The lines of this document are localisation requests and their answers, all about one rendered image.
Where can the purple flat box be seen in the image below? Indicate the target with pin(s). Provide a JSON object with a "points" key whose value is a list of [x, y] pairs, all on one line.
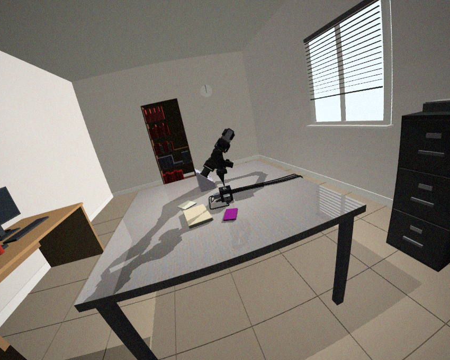
{"points": [[230, 214]]}

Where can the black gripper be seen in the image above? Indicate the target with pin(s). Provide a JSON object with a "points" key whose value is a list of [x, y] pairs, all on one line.
{"points": [[220, 169]]}

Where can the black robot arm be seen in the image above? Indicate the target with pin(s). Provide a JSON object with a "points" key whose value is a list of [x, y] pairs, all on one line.
{"points": [[222, 145]]}

